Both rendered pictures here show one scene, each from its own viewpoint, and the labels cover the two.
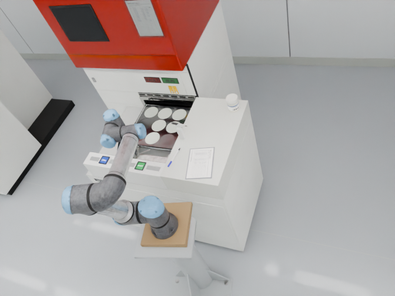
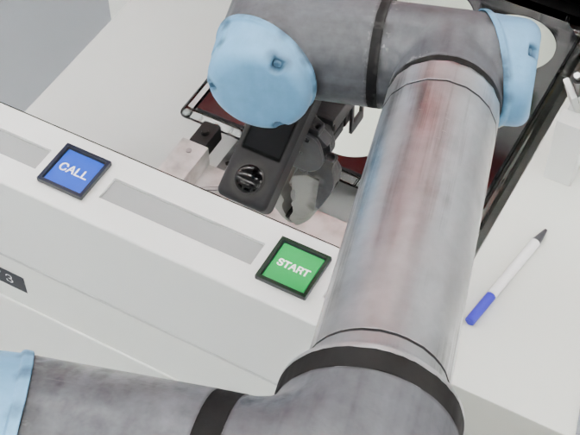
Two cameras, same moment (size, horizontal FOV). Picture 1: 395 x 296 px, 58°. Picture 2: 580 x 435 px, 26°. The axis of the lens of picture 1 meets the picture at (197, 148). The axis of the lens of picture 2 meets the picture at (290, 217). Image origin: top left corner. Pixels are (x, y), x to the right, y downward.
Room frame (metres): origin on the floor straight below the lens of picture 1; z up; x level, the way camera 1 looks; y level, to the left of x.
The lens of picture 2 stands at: (0.65, 0.45, 1.95)
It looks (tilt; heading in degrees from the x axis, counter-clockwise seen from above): 51 degrees down; 352
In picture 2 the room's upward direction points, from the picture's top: straight up
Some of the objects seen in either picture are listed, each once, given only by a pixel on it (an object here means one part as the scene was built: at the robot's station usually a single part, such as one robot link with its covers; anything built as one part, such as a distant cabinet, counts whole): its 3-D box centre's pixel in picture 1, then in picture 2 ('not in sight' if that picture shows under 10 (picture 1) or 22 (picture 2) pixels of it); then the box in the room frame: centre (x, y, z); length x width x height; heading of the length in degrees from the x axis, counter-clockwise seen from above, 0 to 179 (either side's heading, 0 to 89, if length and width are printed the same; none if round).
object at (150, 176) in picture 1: (127, 170); (188, 263); (1.45, 0.45, 0.89); 0.55 x 0.09 x 0.14; 53
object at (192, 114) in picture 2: (147, 147); (324, 168); (1.56, 0.29, 0.90); 0.38 x 0.01 x 0.01; 53
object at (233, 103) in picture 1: (233, 103); not in sight; (1.52, -0.30, 1.01); 0.07 x 0.07 x 0.10
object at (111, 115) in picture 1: (113, 120); not in sight; (1.38, 0.34, 1.34); 0.09 x 0.08 x 0.11; 159
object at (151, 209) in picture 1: (152, 210); not in sight; (1.02, 0.33, 1.01); 0.13 x 0.12 x 0.14; 69
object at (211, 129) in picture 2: not in sight; (205, 138); (1.62, 0.42, 0.90); 0.04 x 0.02 x 0.03; 143
